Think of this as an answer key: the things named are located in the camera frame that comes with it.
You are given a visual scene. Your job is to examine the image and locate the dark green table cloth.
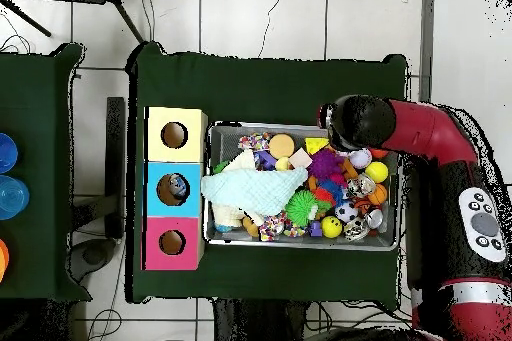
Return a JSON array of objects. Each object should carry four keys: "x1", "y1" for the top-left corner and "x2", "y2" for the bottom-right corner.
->
[{"x1": 126, "y1": 40, "x2": 409, "y2": 306}]

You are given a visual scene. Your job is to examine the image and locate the purple spiky ball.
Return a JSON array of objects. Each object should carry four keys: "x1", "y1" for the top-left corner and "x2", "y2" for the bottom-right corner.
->
[{"x1": 308, "y1": 147, "x2": 346, "y2": 183}]

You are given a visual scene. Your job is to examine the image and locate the crushed silver can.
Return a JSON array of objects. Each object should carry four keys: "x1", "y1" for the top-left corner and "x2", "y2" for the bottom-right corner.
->
[{"x1": 349, "y1": 174, "x2": 377, "y2": 199}]

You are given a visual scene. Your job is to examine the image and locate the yellow ball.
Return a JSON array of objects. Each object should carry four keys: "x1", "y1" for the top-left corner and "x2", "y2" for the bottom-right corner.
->
[{"x1": 365, "y1": 160, "x2": 390, "y2": 184}]

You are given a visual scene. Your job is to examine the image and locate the clear mesh bin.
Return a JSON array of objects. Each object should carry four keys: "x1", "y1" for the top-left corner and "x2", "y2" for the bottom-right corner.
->
[{"x1": 205, "y1": 122, "x2": 404, "y2": 252}]

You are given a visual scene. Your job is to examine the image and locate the wooden three-hole sorting box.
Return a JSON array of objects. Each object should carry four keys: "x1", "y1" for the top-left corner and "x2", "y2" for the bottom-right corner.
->
[{"x1": 143, "y1": 106, "x2": 209, "y2": 272}]

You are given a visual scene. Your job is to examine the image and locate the wooden cube block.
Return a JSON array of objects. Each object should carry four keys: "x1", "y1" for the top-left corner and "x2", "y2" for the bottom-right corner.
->
[{"x1": 289, "y1": 147, "x2": 313, "y2": 172}]

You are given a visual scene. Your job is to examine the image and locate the dark green side-table cloth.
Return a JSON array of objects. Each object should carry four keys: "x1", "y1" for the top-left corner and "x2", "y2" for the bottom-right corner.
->
[{"x1": 0, "y1": 43, "x2": 91, "y2": 304}]

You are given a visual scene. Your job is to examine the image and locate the mint green cloth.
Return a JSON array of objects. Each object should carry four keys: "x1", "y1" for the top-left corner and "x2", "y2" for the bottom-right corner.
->
[{"x1": 199, "y1": 166, "x2": 310, "y2": 219}]

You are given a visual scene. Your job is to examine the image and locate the dark blue plastic cup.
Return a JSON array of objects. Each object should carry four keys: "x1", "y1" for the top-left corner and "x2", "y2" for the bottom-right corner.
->
[{"x1": 0, "y1": 132, "x2": 19, "y2": 175}]

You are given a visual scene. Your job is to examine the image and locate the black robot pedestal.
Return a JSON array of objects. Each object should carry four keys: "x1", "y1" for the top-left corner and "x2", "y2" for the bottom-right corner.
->
[{"x1": 211, "y1": 299, "x2": 323, "y2": 341}]

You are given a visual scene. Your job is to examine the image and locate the orange round disc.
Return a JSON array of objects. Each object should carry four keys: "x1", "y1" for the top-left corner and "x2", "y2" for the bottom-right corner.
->
[{"x1": 269, "y1": 133, "x2": 297, "y2": 159}]

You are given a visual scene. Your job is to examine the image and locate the cream knitted cloth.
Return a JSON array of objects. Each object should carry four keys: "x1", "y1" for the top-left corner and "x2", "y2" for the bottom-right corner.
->
[{"x1": 211, "y1": 148, "x2": 259, "y2": 229}]

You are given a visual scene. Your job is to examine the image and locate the clear plastic wrapper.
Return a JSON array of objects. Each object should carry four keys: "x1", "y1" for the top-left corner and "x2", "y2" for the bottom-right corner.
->
[{"x1": 168, "y1": 179, "x2": 190, "y2": 201}]

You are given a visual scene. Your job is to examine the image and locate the orange plastic cup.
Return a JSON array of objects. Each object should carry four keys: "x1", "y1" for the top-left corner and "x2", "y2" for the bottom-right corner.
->
[{"x1": 0, "y1": 238, "x2": 10, "y2": 282}]

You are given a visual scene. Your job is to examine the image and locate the light blue plastic cup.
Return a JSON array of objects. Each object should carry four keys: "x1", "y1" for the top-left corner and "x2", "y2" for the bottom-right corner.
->
[{"x1": 0, "y1": 175, "x2": 31, "y2": 222}]

